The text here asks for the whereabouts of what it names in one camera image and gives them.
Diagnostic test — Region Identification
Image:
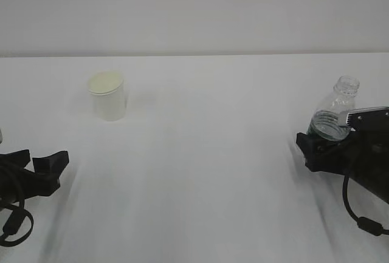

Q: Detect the white paper cup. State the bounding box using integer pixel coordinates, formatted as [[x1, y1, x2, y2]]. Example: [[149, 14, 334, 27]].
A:
[[88, 71, 123, 95], [90, 86, 126, 121]]

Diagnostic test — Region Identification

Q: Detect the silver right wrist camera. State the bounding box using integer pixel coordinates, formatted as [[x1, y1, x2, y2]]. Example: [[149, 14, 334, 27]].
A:
[[338, 106, 388, 132]]

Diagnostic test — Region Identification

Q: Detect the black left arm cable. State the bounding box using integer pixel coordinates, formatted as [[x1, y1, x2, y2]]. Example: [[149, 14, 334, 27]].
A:
[[0, 165, 35, 247]]

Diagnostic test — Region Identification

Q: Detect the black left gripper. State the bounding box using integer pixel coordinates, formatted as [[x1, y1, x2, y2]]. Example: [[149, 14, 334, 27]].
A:
[[0, 149, 69, 205]]

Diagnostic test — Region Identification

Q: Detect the clear green-label water bottle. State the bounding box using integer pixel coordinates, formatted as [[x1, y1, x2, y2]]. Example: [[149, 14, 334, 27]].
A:
[[307, 75, 360, 142]]

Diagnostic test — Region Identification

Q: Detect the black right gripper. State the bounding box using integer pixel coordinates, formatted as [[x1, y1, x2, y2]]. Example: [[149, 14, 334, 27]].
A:
[[296, 132, 388, 202]]

